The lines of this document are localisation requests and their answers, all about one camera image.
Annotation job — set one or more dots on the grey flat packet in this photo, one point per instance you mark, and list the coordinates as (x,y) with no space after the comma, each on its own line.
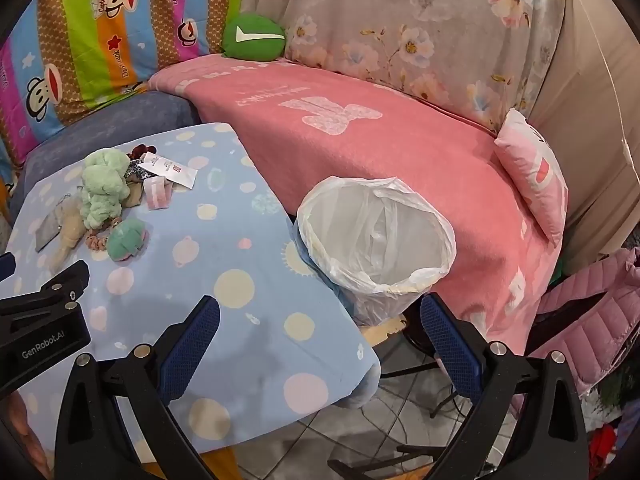
(49,230)

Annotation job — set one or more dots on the white pink sock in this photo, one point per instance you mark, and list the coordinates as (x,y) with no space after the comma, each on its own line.
(159,194)

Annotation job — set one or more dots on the small pink pillow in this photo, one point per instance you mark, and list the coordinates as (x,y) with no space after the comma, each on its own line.
(535,175)

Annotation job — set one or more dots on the dark red velvet scrunchie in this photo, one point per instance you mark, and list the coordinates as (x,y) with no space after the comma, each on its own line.
(142,151)

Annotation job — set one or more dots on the large green fluffy sock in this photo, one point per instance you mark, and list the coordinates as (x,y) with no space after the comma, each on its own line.
(102,185)

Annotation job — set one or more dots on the leopard print ribbon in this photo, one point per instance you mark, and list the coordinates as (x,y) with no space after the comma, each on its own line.
(135,170)

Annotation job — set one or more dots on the striped monkey print blanket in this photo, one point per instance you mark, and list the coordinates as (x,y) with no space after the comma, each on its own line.
(100,25)

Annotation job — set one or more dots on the pink puffer jacket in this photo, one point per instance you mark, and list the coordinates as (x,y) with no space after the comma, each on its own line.
(600,320)

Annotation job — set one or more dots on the pink blanket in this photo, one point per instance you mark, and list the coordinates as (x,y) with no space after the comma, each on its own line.
(375,160)

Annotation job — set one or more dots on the white plastic package red logo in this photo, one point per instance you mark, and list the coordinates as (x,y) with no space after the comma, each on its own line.
(172,172)

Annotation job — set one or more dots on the light blue waste bin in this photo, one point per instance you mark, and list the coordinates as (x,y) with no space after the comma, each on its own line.
(312,260)

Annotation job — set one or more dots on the wooden stool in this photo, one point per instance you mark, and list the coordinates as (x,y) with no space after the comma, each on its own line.
(382,332)

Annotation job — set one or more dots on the blue-grey sofa cushion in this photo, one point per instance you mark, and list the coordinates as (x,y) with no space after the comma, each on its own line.
(100,130)

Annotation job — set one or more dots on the green plush cushion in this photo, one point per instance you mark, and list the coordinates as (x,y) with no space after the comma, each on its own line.
(252,37)

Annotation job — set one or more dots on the small green fluffy sock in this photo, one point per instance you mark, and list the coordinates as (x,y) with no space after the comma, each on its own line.
(127,240)

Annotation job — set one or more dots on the pink scrunchie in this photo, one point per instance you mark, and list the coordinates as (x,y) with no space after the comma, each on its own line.
(97,240)

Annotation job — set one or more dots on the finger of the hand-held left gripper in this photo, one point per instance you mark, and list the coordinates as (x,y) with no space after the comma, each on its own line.
(5,266)
(65,282)

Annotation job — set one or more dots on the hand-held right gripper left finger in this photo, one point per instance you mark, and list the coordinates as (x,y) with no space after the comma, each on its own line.
(192,345)

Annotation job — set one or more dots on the light blue dotted tablecloth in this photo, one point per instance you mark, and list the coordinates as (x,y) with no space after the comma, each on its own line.
(225,240)

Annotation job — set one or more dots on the red cloth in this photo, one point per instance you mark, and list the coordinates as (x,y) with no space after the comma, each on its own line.
(607,442)

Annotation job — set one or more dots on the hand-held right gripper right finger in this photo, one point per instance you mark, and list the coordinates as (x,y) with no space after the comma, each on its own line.
(450,350)

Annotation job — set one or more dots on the grey floral quilt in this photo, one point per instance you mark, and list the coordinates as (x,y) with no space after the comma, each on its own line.
(400,10)

